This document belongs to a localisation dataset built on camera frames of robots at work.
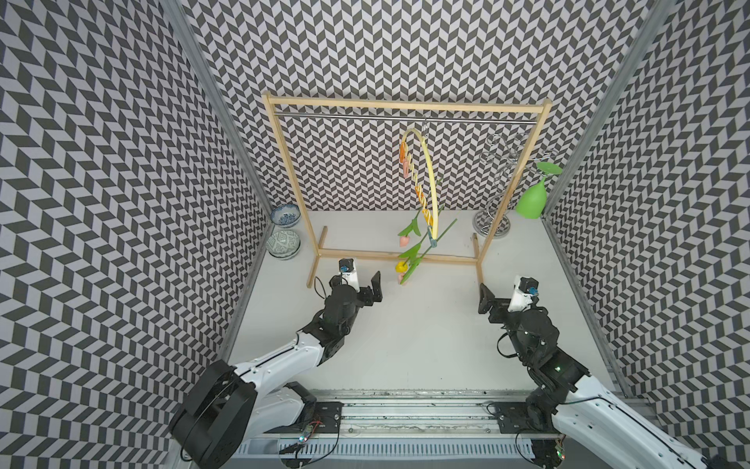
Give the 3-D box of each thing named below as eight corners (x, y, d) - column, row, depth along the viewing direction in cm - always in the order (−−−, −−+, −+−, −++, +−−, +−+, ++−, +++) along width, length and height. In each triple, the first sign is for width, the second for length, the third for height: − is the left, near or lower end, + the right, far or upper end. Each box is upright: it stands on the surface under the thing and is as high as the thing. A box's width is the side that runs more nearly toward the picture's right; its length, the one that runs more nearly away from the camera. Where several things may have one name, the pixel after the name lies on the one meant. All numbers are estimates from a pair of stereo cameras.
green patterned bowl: (266, 264, 104) (261, 256, 100) (274, 238, 111) (270, 230, 108) (299, 264, 104) (295, 256, 100) (305, 238, 111) (302, 230, 108)
